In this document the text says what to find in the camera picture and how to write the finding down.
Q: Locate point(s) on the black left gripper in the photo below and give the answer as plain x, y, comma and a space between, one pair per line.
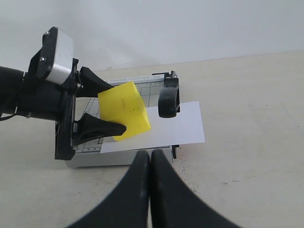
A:
42, 99

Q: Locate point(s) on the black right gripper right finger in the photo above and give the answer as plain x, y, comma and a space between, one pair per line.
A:
174, 205

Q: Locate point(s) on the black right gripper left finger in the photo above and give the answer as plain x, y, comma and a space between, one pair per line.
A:
127, 205

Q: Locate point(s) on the yellow foam cube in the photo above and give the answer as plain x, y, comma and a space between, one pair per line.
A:
124, 105

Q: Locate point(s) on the grey metal paper cutter base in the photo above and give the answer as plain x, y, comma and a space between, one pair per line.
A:
152, 89

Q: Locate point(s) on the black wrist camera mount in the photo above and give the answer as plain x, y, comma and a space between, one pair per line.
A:
53, 62

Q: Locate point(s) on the black cutter blade arm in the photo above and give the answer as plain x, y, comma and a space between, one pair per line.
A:
169, 98

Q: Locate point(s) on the white paper sheet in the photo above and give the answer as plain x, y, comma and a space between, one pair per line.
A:
185, 128

